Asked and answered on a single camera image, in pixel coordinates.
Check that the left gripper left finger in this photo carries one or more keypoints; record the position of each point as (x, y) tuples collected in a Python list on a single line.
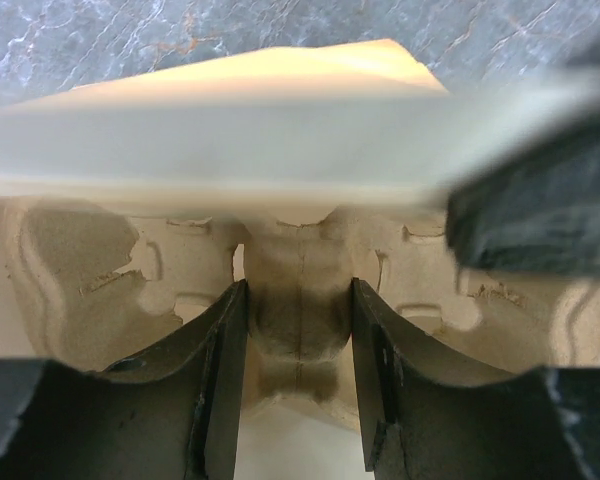
[(169, 411)]

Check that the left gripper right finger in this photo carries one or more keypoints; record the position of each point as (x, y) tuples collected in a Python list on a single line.
[(427, 411)]

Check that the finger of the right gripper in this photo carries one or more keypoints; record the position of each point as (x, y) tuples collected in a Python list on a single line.
[(540, 213)]

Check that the cardboard cup carrier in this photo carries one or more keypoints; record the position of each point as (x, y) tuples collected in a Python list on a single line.
[(94, 287)]

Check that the brown paper bag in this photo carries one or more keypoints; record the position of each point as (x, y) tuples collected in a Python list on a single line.
[(281, 129)]

